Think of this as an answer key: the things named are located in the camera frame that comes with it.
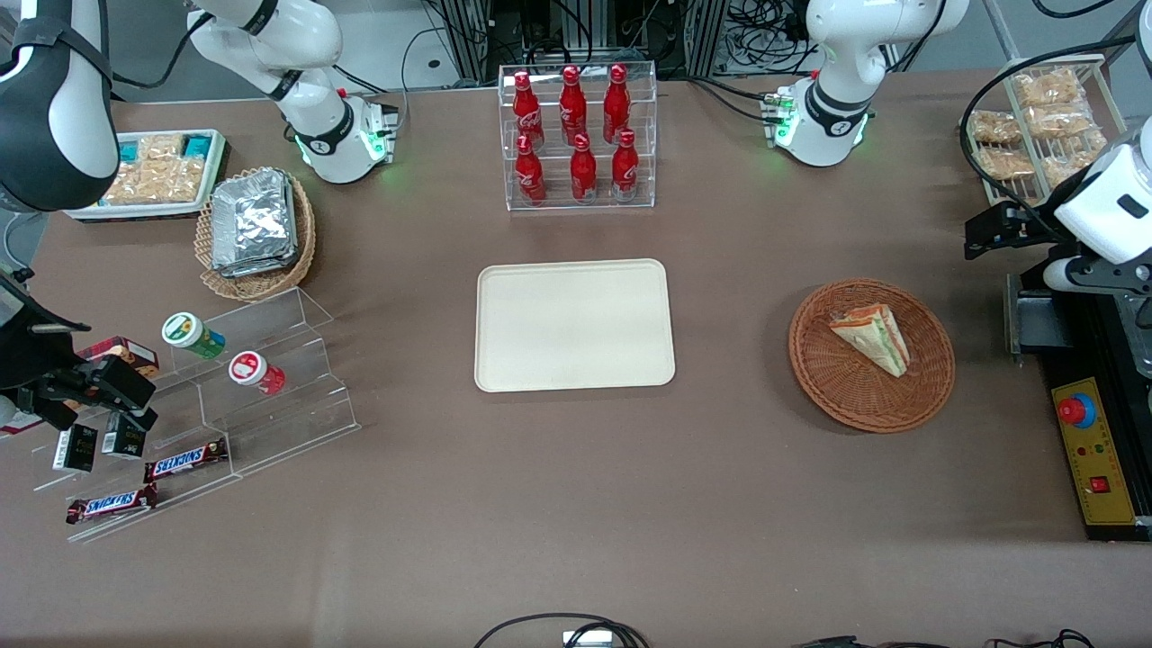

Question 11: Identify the green can with white lid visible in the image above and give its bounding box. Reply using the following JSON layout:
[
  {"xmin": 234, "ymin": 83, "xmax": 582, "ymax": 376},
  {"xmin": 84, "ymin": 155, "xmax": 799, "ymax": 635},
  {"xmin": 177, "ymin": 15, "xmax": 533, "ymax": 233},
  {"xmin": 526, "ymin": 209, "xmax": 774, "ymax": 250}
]
[{"xmin": 161, "ymin": 311, "xmax": 227, "ymax": 361}]

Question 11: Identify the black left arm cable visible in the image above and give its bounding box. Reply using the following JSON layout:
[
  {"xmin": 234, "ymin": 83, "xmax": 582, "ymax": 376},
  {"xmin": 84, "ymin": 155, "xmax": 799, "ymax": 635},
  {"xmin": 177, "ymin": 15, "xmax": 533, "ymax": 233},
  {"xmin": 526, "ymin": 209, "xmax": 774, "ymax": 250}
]
[{"xmin": 958, "ymin": 34, "xmax": 1152, "ymax": 237}]

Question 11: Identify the black control box base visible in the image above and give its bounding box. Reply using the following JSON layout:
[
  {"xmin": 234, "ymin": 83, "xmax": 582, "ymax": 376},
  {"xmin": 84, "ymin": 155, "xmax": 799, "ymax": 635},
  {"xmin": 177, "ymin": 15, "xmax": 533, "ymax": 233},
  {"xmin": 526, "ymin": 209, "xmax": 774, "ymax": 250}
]
[{"xmin": 1033, "ymin": 286, "xmax": 1152, "ymax": 544}]

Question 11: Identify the white snack tray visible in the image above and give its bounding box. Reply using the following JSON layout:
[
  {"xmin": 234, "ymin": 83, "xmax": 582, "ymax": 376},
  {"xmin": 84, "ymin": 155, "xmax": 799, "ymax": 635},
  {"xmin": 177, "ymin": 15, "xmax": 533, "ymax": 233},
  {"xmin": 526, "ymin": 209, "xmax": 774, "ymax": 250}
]
[{"xmin": 65, "ymin": 129, "xmax": 228, "ymax": 222}]

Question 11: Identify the white wire rack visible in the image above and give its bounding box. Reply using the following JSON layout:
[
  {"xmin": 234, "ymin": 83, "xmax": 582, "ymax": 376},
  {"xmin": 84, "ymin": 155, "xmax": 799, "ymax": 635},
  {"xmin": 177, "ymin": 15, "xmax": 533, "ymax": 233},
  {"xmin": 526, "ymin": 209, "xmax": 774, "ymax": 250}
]
[{"xmin": 965, "ymin": 52, "xmax": 1129, "ymax": 210}]

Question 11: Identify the red emergency stop button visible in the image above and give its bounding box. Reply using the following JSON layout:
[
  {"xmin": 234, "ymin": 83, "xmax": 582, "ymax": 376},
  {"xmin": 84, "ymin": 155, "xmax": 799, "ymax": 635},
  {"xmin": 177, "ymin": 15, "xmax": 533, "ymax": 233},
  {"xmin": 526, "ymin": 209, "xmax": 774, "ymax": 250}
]
[{"xmin": 1057, "ymin": 392, "xmax": 1098, "ymax": 429}]

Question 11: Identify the black tangled cable bundle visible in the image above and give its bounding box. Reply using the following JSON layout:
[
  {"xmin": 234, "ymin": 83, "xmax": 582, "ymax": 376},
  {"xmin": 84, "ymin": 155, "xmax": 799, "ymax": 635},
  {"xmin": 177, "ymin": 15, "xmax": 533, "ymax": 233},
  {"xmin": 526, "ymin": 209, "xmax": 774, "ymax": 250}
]
[{"xmin": 727, "ymin": 0, "xmax": 822, "ymax": 75}]

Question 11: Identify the Snickers chocolate bar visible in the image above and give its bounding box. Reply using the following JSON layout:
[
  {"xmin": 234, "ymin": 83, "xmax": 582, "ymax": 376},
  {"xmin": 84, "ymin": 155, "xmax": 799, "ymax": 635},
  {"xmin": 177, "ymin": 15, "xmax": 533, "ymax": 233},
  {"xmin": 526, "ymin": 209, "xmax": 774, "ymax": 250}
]
[
  {"xmin": 64, "ymin": 483, "xmax": 159, "ymax": 527},
  {"xmin": 143, "ymin": 437, "xmax": 230, "ymax": 485}
]

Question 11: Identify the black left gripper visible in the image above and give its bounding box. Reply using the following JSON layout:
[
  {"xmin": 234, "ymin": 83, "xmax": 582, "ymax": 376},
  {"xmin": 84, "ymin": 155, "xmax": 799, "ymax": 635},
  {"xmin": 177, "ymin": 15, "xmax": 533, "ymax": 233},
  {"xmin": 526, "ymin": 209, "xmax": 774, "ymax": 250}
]
[{"xmin": 964, "ymin": 202, "xmax": 1072, "ymax": 263}]

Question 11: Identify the clear plastic tray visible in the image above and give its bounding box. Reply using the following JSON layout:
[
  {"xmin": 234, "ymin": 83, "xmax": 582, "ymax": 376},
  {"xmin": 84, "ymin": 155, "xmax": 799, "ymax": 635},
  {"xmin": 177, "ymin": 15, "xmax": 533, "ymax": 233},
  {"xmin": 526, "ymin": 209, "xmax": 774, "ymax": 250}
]
[{"xmin": 31, "ymin": 286, "xmax": 362, "ymax": 544}]

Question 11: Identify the grey metal bracket plate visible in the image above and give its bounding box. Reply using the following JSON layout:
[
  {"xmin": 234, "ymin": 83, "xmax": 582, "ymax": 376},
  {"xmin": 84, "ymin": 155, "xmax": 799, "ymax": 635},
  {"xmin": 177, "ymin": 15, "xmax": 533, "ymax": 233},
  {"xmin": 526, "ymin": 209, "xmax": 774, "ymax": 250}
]
[{"xmin": 1004, "ymin": 272, "xmax": 1075, "ymax": 359}]

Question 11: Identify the brown red snack box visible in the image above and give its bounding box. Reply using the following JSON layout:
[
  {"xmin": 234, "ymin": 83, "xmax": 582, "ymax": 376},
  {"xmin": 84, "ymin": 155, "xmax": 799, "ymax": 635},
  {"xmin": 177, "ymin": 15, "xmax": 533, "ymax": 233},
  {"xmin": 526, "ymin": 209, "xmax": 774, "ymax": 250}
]
[{"xmin": 76, "ymin": 336, "xmax": 161, "ymax": 380}]

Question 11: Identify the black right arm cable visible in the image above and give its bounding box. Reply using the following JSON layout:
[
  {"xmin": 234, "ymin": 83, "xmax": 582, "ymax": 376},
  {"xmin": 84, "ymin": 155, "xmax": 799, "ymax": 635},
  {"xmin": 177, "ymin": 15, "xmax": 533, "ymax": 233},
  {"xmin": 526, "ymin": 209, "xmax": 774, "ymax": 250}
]
[{"xmin": 106, "ymin": 13, "xmax": 213, "ymax": 92}]

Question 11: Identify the red cola bottle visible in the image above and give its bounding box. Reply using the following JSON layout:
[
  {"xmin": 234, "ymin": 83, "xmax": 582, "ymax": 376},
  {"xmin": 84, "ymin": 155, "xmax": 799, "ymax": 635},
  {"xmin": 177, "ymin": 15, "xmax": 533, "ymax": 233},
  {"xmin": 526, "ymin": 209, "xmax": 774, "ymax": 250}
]
[
  {"xmin": 512, "ymin": 71, "xmax": 546, "ymax": 150},
  {"xmin": 559, "ymin": 64, "xmax": 589, "ymax": 146},
  {"xmin": 611, "ymin": 128, "xmax": 641, "ymax": 202},
  {"xmin": 569, "ymin": 132, "xmax": 599, "ymax": 204},
  {"xmin": 514, "ymin": 132, "xmax": 548, "ymax": 207},
  {"xmin": 602, "ymin": 62, "xmax": 632, "ymax": 145}
]

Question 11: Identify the clear bagged pastry pack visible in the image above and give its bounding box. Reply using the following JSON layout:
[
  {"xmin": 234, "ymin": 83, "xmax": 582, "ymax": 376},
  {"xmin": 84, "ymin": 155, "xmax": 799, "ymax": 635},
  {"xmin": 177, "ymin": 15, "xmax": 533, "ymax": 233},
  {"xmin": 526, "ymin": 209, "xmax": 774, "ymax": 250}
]
[
  {"xmin": 976, "ymin": 146, "xmax": 1037, "ymax": 180},
  {"xmin": 1041, "ymin": 131, "xmax": 1109, "ymax": 188},
  {"xmin": 969, "ymin": 109, "xmax": 1023, "ymax": 146},
  {"xmin": 1026, "ymin": 103, "xmax": 1095, "ymax": 139},
  {"xmin": 1012, "ymin": 68, "xmax": 1083, "ymax": 108}
]

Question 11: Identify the aluminium frame post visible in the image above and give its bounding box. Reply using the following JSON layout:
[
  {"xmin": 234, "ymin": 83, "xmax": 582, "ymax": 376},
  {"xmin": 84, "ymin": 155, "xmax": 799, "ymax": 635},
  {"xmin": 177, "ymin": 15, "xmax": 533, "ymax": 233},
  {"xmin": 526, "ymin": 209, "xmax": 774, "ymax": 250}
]
[
  {"xmin": 682, "ymin": 0, "xmax": 730, "ymax": 80},
  {"xmin": 445, "ymin": 0, "xmax": 494, "ymax": 80}
]

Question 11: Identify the wrapped triangle sandwich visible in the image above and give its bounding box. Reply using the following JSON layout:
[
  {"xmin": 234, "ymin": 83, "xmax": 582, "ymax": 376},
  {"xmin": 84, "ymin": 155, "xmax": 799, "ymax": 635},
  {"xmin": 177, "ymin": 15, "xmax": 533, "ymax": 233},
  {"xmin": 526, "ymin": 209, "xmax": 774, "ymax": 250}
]
[{"xmin": 827, "ymin": 302, "xmax": 913, "ymax": 380}]

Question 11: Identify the black looped hub cable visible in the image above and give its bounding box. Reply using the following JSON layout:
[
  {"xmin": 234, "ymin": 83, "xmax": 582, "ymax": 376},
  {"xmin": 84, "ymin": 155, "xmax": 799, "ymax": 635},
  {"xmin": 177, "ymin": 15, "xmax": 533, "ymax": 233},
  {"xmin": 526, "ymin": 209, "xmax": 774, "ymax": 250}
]
[{"xmin": 472, "ymin": 612, "xmax": 651, "ymax": 648}]

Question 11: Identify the small black box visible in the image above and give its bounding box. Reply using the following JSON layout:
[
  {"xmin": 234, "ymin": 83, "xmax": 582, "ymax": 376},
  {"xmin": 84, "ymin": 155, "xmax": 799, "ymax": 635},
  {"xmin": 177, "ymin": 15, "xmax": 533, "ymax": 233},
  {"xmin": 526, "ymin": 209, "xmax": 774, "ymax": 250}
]
[
  {"xmin": 51, "ymin": 423, "xmax": 99, "ymax": 473},
  {"xmin": 100, "ymin": 412, "xmax": 148, "ymax": 461}
]

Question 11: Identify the clear acrylic bottle rack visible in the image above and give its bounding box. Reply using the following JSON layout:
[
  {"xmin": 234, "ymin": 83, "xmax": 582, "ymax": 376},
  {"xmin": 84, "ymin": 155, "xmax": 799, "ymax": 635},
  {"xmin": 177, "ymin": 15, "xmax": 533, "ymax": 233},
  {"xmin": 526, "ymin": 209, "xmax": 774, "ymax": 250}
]
[{"xmin": 497, "ymin": 60, "xmax": 659, "ymax": 213}]

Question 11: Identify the black base power cable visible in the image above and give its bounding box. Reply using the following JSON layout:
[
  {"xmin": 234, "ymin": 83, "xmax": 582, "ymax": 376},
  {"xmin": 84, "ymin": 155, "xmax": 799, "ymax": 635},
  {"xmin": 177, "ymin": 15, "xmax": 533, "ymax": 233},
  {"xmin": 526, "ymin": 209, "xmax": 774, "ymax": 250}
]
[{"xmin": 660, "ymin": 73, "xmax": 780, "ymax": 123}]

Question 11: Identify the yellow control panel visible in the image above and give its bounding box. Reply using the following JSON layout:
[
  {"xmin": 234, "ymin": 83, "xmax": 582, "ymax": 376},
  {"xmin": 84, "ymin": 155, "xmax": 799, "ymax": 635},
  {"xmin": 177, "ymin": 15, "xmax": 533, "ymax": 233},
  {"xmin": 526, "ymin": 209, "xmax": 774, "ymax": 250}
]
[{"xmin": 1050, "ymin": 375, "xmax": 1139, "ymax": 527}]

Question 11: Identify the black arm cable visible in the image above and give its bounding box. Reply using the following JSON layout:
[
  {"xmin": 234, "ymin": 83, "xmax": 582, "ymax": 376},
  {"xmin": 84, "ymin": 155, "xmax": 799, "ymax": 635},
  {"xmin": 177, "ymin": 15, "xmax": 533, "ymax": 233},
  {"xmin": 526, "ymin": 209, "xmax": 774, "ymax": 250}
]
[
  {"xmin": 958, "ymin": 34, "xmax": 1152, "ymax": 237},
  {"xmin": 106, "ymin": 13, "xmax": 213, "ymax": 92}
]

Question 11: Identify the beige plastic tray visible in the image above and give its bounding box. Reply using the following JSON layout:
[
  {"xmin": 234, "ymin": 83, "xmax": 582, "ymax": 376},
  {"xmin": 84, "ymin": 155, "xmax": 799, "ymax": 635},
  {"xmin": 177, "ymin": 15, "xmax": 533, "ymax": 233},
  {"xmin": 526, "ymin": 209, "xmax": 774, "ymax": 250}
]
[{"xmin": 473, "ymin": 257, "xmax": 677, "ymax": 395}]

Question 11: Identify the silver foil package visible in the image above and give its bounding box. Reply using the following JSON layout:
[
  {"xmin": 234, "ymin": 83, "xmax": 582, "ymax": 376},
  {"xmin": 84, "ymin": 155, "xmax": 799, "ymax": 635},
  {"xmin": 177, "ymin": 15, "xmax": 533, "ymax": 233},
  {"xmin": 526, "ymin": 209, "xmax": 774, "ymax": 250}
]
[
  {"xmin": 219, "ymin": 252, "xmax": 300, "ymax": 279},
  {"xmin": 212, "ymin": 169, "xmax": 299, "ymax": 269}
]

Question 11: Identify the brown wicker basket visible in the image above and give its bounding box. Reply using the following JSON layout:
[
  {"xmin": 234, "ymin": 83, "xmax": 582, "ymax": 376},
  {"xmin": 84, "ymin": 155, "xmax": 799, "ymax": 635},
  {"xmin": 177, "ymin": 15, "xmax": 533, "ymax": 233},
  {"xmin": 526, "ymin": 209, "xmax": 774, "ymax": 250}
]
[{"xmin": 787, "ymin": 276, "xmax": 958, "ymax": 436}]

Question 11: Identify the black thin cable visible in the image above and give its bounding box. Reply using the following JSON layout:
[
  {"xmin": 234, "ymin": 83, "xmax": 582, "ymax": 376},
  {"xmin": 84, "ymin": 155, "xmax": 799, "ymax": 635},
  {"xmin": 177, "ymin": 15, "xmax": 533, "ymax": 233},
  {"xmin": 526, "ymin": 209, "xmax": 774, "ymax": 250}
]
[{"xmin": 790, "ymin": 628, "xmax": 1097, "ymax": 648}]

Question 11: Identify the light wicker basket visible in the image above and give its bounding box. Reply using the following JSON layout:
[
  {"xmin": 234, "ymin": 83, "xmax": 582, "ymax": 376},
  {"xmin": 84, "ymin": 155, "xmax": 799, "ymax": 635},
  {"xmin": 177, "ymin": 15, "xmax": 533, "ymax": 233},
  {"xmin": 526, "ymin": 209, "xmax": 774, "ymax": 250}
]
[{"xmin": 194, "ymin": 166, "xmax": 318, "ymax": 302}]

